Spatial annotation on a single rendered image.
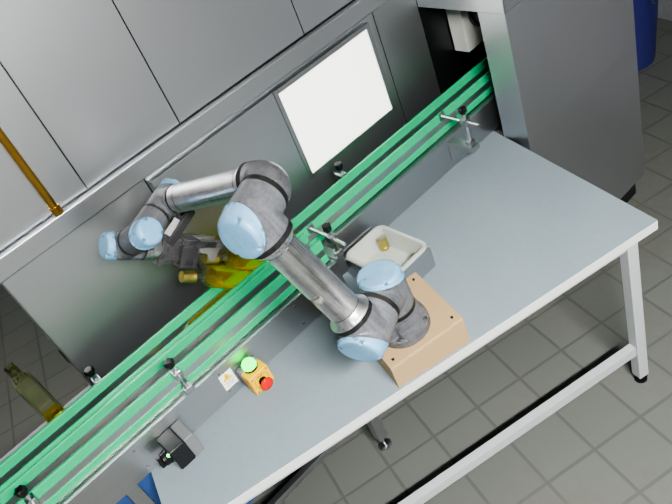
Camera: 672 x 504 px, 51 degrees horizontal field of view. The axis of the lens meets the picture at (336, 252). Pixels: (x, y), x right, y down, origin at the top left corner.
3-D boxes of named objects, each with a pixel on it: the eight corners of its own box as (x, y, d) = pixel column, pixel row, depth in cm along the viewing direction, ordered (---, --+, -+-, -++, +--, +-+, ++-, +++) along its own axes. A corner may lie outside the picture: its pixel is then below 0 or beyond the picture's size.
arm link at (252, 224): (409, 317, 176) (263, 167, 152) (391, 367, 168) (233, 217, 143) (374, 323, 184) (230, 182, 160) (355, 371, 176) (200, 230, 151)
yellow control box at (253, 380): (262, 370, 210) (253, 354, 206) (277, 381, 205) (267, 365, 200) (245, 386, 208) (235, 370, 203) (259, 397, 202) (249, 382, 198)
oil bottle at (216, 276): (258, 264, 220) (198, 264, 206) (268, 270, 216) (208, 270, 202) (254, 281, 222) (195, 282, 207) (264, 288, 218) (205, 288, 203)
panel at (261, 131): (390, 108, 253) (362, 21, 233) (396, 110, 251) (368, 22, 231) (199, 264, 221) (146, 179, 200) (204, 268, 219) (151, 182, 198)
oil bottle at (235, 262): (277, 248, 223) (220, 246, 209) (288, 253, 219) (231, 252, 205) (274, 265, 225) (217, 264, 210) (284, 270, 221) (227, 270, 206)
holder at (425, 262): (375, 238, 238) (369, 221, 234) (435, 264, 219) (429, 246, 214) (340, 270, 232) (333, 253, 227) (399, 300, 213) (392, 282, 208)
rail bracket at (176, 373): (193, 384, 197) (170, 354, 189) (206, 396, 192) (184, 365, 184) (182, 394, 196) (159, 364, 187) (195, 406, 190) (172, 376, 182)
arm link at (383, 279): (420, 286, 186) (405, 252, 177) (405, 327, 178) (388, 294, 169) (379, 284, 192) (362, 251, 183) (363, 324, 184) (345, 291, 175)
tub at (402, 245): (386, 242, 235) (379, 222, 229) (436, 263, 219) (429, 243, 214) (350, 275, 228) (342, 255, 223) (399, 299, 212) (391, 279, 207)
